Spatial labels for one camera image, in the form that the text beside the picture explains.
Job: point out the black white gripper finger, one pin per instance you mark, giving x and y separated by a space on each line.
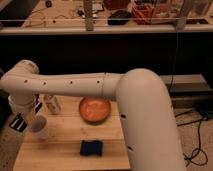
38 107
18 124

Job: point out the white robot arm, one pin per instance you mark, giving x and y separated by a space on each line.
146 112

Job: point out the white ceramic cup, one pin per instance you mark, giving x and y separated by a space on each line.
39 127

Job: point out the clear glass jar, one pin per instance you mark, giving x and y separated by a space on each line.
52 104

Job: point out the orange round plate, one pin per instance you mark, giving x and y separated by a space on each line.
94 110

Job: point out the black round object on bench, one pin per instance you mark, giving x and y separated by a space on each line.
119 17

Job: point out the orange red tool on bench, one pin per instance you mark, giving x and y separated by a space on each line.
142 14

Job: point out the metal vertical post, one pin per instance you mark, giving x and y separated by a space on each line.
87 4

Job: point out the grey metal post right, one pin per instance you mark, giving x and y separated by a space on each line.
182 18

